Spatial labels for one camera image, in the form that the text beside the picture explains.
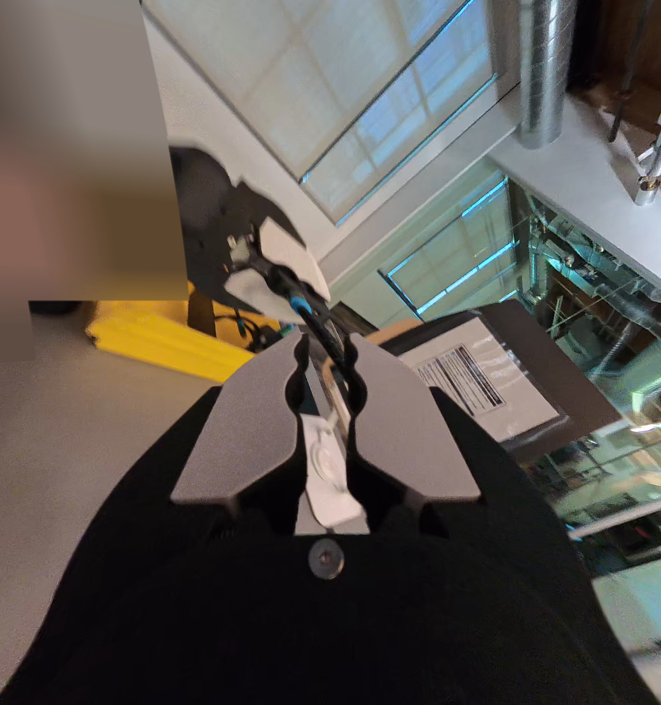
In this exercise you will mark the silver duct pipe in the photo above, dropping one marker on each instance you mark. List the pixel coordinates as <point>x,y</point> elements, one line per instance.
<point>545,71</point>

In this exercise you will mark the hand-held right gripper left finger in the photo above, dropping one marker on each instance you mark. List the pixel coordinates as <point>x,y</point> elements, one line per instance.
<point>237,435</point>

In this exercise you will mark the window with white blind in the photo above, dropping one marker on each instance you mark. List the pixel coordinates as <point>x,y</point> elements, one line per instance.
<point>308,66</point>

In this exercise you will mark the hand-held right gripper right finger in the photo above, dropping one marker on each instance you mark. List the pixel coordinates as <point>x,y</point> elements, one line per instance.
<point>413,435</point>

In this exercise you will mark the wood-framed sign board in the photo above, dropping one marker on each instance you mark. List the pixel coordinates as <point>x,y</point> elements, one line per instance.
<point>473,374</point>

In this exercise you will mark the yellow plastic bin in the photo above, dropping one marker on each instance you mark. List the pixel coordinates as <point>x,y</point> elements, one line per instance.
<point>159,341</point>

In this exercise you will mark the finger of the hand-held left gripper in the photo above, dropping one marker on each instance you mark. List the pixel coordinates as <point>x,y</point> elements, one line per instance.
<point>286,245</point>
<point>250,289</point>

